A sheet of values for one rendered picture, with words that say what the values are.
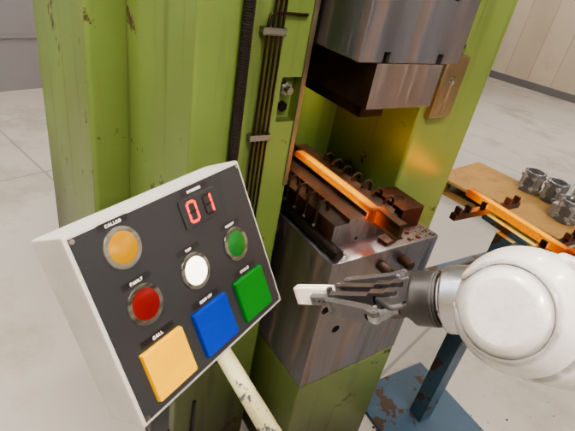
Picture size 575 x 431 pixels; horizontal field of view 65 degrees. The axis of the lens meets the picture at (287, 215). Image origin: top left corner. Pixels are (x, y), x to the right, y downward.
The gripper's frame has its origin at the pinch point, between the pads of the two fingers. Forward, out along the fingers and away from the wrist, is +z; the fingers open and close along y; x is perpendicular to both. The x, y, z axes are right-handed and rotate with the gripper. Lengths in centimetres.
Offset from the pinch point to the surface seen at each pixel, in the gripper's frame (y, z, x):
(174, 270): -13.6, 13.3, 11.3
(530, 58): 871, 65, -31
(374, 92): 36.3, -1.4, 26.1
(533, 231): 81, -19, -25
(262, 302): 0.9, 12.5, -2.4
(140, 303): -20.9, 12.9, 10.1
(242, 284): -2.3, 12.5, 2.9
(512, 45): 878, 92, -1
